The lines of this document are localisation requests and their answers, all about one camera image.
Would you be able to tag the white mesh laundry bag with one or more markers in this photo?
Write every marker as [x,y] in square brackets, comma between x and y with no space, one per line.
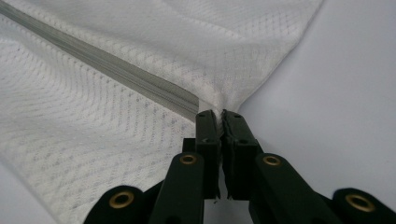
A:
[93,124]

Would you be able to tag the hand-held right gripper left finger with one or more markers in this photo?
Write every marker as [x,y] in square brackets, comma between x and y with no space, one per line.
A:
[210,137]

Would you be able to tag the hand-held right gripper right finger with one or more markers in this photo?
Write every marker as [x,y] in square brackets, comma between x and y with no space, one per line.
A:
[238,140]

